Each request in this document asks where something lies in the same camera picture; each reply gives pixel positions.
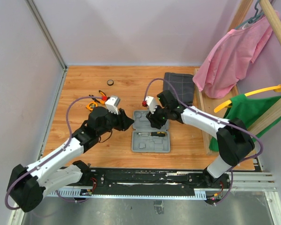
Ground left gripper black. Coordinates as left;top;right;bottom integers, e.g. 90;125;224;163
97;106;134;136

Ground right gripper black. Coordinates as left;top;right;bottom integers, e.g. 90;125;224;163
146;103;170;129

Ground flathead screwdriver black yellow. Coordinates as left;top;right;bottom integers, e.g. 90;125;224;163
138;132;167;137

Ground grey plastic tool case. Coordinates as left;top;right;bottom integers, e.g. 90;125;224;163
131;110;171;153

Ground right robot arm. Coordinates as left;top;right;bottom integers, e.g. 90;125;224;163
142;90;255;188

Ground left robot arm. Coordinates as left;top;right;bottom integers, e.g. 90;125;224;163
7;106;134;212

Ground orange black pliers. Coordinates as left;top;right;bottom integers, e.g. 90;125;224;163
89;90;109;105

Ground yellow tape measure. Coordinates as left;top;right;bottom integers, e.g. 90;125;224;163
86;101;98;111

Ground dark grey checked cloth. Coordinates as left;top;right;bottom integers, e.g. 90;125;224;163
164;72;195;105

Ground wooden clothes rack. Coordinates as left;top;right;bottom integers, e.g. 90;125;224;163
193;0;281;156

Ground green shirt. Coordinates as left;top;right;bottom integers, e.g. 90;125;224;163
209;94;281;152

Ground pink shirt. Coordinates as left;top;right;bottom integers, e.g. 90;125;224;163
193;17;273;99

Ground yellow clothes hanger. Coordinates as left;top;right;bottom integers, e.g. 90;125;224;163
214;84;281;113

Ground teal clothes hanger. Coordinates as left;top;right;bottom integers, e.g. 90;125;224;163
234;0;265;30

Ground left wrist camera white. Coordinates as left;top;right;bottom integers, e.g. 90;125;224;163
105;96;120;115

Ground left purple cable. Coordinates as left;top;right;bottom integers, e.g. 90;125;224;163
4;95;107;210

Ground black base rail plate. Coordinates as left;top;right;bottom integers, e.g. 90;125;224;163
89;168;230;196

